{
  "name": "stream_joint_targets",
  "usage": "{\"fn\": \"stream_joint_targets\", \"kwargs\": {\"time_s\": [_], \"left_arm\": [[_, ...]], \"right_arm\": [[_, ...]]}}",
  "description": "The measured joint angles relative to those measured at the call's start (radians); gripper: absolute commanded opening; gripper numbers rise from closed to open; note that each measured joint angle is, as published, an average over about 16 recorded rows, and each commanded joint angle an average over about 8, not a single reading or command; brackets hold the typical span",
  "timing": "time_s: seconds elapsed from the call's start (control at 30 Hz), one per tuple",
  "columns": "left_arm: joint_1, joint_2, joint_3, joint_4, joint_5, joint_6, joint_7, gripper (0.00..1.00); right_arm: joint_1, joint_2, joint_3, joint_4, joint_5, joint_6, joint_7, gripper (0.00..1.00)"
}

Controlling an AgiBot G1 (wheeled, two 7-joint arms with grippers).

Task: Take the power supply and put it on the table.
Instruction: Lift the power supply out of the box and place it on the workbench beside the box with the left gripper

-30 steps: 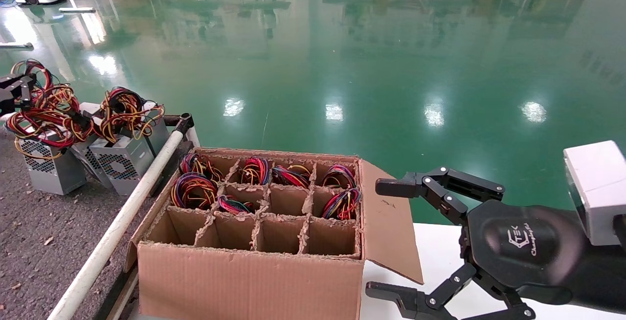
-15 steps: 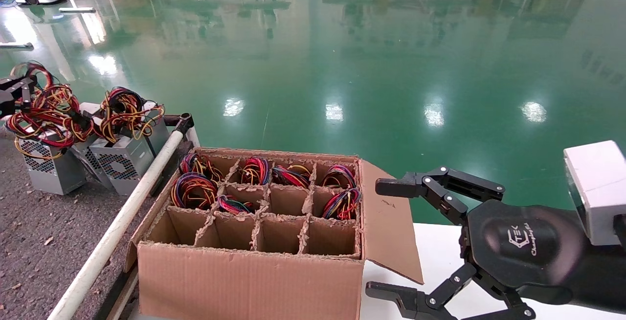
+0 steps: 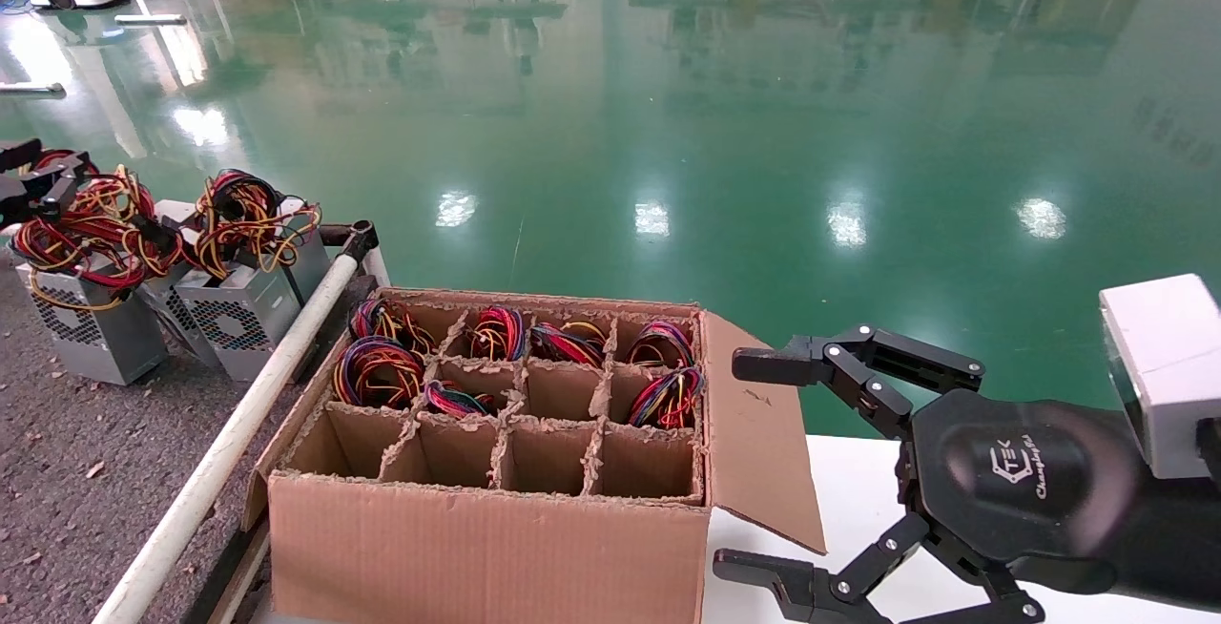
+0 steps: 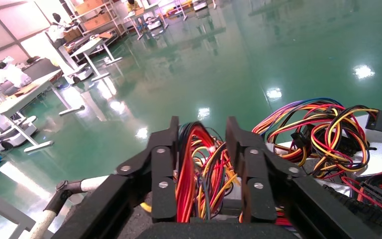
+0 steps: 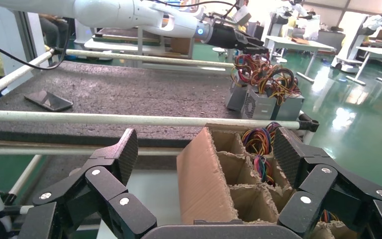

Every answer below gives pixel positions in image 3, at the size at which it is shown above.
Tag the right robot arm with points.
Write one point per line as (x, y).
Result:
(1183, 538)

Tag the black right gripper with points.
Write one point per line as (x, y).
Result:
(1021, 486)

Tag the black pipe corner connector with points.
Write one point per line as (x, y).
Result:
(358, 238)

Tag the white pipe table leg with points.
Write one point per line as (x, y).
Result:
(377, 268)

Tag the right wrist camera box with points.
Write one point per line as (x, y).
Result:
(1159, 366)

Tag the brown cardboard box with dividers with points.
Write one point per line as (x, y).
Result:
(496, 557)

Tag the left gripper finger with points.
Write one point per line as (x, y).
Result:
(59, 190)
(19, 155)

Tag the long white rail pipe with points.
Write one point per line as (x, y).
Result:
(238, 433)

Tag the white table foot bar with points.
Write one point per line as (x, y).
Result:
(31, 88)

